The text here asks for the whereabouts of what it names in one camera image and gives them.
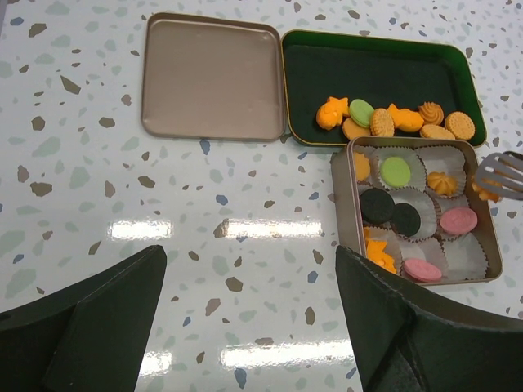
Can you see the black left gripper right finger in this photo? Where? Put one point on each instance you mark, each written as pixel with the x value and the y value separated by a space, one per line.
pixel 407 338

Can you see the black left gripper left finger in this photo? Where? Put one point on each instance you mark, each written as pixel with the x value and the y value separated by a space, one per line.
pixel 90 336

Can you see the pink sandwich cookie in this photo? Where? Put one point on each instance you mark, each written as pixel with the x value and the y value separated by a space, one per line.
pixel 458 220
pixel 422 270

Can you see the black sandwich cookie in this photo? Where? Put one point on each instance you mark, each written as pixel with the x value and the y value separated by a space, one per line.
pixel 405 219
pixel 376 206

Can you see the gold cookie tin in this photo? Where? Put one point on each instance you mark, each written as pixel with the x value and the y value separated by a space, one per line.
pixel 349 221

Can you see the orange swirl star cookie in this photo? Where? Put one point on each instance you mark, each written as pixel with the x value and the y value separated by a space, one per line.
pixel 484 194

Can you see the green macaron cookie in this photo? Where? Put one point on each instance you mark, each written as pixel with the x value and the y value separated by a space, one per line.
pixel 395 172

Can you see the orange round flower cookie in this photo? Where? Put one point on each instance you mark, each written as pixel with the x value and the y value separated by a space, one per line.
pixel 362 166

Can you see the metal tongs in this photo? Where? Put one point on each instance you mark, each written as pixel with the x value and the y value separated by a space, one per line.
pixel 501 174

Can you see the gold tin lid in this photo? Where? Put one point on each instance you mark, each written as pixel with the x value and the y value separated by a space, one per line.
pixel 211 78

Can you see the white paper cupcake liners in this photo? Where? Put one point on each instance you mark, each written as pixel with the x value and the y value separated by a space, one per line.
pixel 459 257

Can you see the tan dotted cookie behind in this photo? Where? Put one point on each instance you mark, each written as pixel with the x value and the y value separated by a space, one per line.
pixel 432 131

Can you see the plain orange round cookie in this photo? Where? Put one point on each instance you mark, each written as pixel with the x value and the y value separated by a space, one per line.
pixel 352 130

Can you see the tan dotted round cookie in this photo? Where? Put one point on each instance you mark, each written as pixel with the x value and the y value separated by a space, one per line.
pixel 381 123

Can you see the tan dotted cookie right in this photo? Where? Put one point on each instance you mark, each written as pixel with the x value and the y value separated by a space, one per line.
pixel 460 125

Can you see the orange flower shaped cookie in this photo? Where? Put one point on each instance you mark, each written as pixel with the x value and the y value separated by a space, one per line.
pixel 431 113

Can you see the green cookie under black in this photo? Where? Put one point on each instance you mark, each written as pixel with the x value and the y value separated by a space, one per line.
pixel 361 112

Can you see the dark green tray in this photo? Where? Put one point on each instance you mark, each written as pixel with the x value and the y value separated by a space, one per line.
pixel 378 70

